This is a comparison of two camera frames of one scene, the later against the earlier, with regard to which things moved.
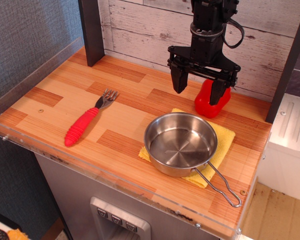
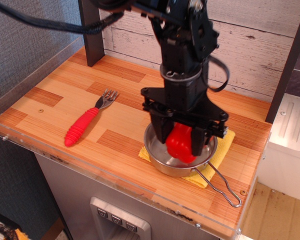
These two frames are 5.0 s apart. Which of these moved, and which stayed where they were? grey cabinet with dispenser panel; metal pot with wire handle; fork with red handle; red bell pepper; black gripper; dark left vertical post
Moved: black gripper; red bell pepper
Stayed: metal pot with wire handle; dark left vertical post; grey cabinet with dispenser panel; fork with red handle
